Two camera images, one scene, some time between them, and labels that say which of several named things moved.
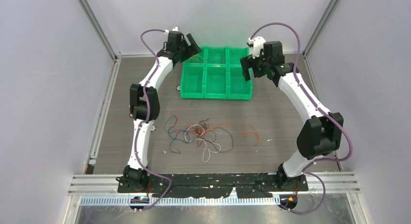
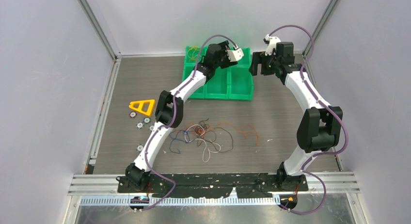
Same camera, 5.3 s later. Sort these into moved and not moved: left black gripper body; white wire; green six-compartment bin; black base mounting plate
Moved: left black gripper body
Not moved: green six-compartment bin; white wire; black base mounting plate
